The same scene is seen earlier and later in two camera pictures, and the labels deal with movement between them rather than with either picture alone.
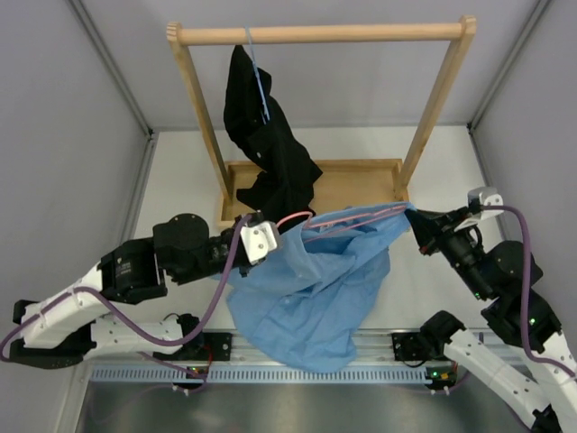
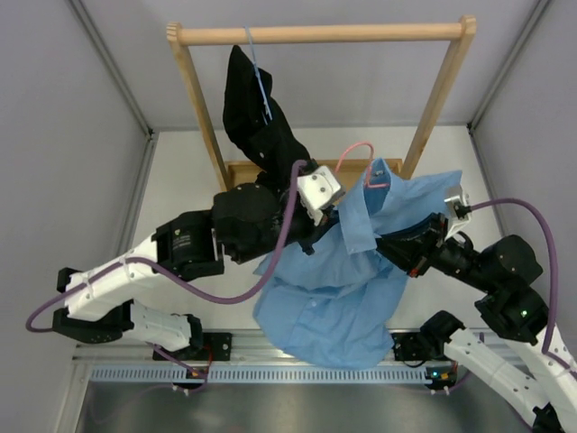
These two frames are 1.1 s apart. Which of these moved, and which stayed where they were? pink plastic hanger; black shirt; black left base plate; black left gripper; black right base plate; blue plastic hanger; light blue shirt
Moved: light blue shirt; black left gripper; pink plastic hanger
Stayed: black right base plate; blue plastic hanger; black shirt; black left base plate
